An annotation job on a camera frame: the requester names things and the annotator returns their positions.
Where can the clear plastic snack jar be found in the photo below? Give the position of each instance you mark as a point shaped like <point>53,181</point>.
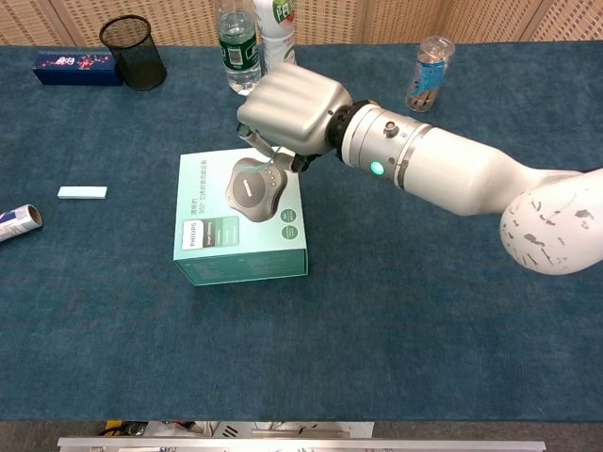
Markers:
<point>426,75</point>

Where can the blue felt table cloth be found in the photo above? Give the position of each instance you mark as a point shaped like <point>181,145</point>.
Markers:
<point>377,329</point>

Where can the dark blue flower print box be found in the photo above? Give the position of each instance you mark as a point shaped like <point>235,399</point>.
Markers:
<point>70,70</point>

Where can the black mesh pen holder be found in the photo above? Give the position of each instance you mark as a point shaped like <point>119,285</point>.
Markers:
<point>141,61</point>

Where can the clear water bottle green label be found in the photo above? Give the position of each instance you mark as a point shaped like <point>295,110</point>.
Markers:
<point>238,56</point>

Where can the green paper product box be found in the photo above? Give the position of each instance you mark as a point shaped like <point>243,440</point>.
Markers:
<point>245,254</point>

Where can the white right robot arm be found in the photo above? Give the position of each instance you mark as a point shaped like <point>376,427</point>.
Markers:
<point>452,165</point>

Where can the aluminium profile rail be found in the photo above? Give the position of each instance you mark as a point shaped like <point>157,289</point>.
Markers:
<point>301,444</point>

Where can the silver foil roll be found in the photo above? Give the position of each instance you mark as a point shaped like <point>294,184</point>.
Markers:
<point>19,222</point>

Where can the white rectangular block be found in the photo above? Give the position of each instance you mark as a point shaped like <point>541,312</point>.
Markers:
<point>82,192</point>

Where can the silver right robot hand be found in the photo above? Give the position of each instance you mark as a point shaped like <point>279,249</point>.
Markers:
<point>292,108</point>

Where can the white drink bottle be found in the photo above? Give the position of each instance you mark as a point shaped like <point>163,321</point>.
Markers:
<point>278,42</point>

